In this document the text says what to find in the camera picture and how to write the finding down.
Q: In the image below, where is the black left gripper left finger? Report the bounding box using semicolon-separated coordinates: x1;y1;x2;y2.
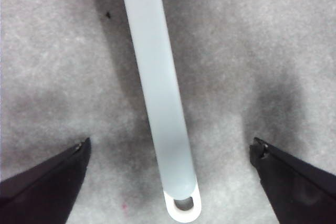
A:
0;136;92;224

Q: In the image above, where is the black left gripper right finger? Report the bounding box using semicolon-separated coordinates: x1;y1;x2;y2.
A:
248;136;336;224

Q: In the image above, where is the grey-handled sponge cup brush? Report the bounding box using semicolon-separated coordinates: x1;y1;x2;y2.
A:
117;0;203;224

